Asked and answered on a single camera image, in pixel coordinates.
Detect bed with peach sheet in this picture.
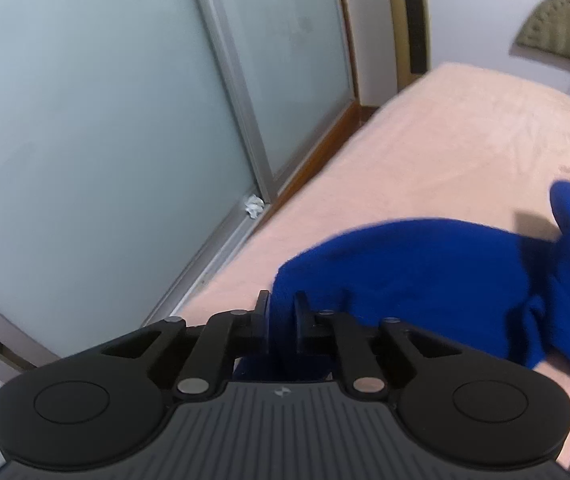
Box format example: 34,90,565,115
180,62,570,477

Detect green padded headboard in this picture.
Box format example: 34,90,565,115
514,0,570,72

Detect blue small garment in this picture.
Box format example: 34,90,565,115
232,180,570,480

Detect gold tower air conditioner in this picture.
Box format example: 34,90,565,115
384,0,434,87

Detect crumpled white paper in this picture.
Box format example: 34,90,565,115
243,193,266,220

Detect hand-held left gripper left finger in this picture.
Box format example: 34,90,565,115
100,290,272,402

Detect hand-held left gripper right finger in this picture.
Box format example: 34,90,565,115
292,291,459,404

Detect frosted glass sliding door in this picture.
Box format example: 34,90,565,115
0,0,263,376
187,0,362,203

